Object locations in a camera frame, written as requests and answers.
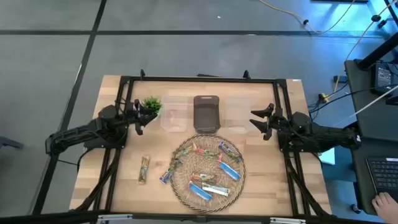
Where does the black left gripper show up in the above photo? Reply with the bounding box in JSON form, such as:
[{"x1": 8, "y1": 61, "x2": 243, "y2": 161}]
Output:
[{"x1": 124, "y1": 99, "x2": 159, "y2": 135}]

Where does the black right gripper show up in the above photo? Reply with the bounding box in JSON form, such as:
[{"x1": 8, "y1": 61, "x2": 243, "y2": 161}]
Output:
[{"x1": 249, "y1": 103, "x2": 292, "y2": 141}]

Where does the purple blue granola bar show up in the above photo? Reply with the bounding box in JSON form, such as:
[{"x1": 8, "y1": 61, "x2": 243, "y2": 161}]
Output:
[{"x1": 217, "y1": 140, "x2": 244, "y2": 163}]

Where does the tan green granola bar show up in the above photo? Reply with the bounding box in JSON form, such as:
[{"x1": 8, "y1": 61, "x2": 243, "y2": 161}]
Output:
[
  {"x1": 137, "y1": 155, "x2": 151, "y2": 185},
  {"x1": 172, "y1": 144, "x2": 194, "y2": 162}
]

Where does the red green granola bar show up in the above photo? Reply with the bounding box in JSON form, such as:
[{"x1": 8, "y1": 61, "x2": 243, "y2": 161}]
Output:
[
  {"x1": 192, "y1": 142, "x2": 220, "y2": 159},
  {"x1": 189, "y1": 172, "x2": 218, "y2": 185}
]

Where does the white and blue granola bar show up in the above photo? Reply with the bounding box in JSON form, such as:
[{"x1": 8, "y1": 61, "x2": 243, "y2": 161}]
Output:
[{"x1": 201, "y1": 182, "x2": 231, "y2": 198}]

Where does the green plant in white pot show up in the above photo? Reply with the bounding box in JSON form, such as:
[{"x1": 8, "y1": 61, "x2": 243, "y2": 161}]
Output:
[{"x1": 141, "y1": 95, "x2": 164, "y2": 121}]

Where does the clear plastic container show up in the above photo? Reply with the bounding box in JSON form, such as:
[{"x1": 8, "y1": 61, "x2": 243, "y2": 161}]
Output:
[
  {"x1": 224, "y1": 95, "x2": 252, "y2": 134},
  {"x1": 160, "y1": 95, "x2": 189, "y2": 133}
]

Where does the dark grey plastic bin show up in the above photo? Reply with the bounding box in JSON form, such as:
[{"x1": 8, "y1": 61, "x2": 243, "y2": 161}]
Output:
[{"x1": 193, "y1": 95, "x2": 221, "y2": 134}]

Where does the round woven placemat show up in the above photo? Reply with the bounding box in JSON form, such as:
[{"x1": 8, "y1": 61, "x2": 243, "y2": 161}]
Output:
[{"x1": 169, "y1": 133, "x2": 246, "y2": 214}]

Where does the black desk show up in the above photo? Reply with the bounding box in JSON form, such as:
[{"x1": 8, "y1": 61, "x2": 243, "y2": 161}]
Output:
[{"x1": 344, "y1": 58, "x2": 398, "y2": 215}]

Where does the black power adapter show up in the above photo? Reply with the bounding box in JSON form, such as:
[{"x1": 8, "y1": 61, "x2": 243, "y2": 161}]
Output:
[{"x1": 374, "y1": 63, "x2": 395, "y2": 94}]

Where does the black laptop keyboard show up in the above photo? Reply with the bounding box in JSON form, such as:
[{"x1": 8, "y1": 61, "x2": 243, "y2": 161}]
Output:
[{"x1": 366, "y1": 157, "x2": 398, "y2": 203}]

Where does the black pole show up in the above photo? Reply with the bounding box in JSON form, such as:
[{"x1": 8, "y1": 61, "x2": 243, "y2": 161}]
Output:
[{"x1": 357, "y1": 30, "x2": 398, "y2": 71}]

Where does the grey chair leg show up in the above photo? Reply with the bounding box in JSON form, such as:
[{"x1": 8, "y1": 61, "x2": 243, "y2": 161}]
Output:
[{"x1": 0, "y1": 136, "x2": 24, "y2": 150}]

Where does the person's hand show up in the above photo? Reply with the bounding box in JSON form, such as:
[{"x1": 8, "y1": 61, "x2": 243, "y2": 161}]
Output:
[{"x1": 372, "y1": 192, "x2": 398, "y2": 224}]

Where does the black aluminium table frame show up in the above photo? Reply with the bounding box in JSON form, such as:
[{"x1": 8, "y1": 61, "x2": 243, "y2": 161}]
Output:
[{"x1": 70, "y1": 68, "x2": 333, "y2": 224}]

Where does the yellow cable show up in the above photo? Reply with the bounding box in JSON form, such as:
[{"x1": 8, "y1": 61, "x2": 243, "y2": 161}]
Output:
[{"x1": 257, "y1": 0, "x2": 398, "y2": 94}]

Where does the white cable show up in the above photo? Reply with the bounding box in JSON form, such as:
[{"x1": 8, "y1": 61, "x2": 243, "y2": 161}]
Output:
[{"x1": 334, "y1": 93, "x2": 398, "y2": 127}]

